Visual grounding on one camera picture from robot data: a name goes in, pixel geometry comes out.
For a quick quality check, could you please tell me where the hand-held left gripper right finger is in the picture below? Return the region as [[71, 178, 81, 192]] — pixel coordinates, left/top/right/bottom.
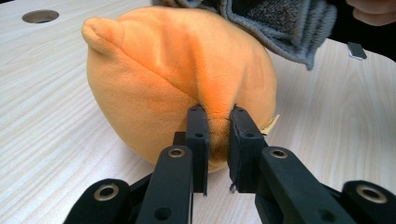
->
[[228, 105, 357, 224]]

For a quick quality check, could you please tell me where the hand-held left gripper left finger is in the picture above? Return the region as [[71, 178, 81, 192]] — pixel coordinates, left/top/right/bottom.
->
[[135, 105, 210, 224]]

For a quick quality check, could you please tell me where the orange plush toy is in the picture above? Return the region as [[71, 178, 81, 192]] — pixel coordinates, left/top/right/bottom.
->
[[81, 6, 280, 174]]

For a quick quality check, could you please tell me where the grey cloth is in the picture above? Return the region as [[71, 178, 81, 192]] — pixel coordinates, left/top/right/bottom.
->
[[152, 0, 338, 71]]

